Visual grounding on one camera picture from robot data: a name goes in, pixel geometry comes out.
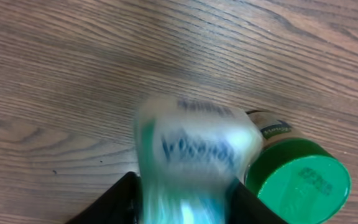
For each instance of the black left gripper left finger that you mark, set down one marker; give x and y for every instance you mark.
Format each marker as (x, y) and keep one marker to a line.
(121, 204)

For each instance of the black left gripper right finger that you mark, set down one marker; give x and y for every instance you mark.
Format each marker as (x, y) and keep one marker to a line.
(245, 208)

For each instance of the green lid jar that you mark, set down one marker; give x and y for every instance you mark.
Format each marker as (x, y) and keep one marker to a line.
(294, 176)

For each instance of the teal Kleenex tissue pack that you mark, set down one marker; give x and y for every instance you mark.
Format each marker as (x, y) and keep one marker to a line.
(189, 153)

